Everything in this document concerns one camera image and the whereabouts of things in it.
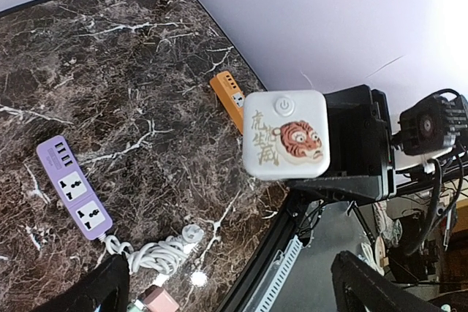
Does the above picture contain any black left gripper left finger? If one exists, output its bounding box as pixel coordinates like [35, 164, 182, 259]
[34, 254, 129, 312]

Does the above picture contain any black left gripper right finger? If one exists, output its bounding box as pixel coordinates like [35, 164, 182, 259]
[331, 251, 441, 312]

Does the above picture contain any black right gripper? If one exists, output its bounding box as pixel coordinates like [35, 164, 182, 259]
[288, 85, 396, 202]

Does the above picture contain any purple power strip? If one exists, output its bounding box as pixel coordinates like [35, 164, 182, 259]
[36, 135, 113, 240]

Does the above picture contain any white cube power socket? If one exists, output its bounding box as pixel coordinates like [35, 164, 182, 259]
[242, 90, 331, 181]

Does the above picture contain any green charger plug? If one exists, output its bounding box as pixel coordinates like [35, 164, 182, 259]
[127, 300, 145, 312]

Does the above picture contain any pink charger plug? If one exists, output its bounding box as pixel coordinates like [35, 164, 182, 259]
[143, 287, 179, 312]

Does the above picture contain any orange power strip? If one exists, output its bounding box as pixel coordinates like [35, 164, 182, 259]
[210, 71, 245, 134]

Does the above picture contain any white coiled power cable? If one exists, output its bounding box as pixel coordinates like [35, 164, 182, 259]
[97, 224, 205, 275]

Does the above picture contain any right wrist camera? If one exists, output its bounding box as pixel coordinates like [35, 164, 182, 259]
[392, 88, 467, 156]

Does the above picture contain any white slotted cable duct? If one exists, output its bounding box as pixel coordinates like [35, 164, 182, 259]
[256, 235, 303, 312]

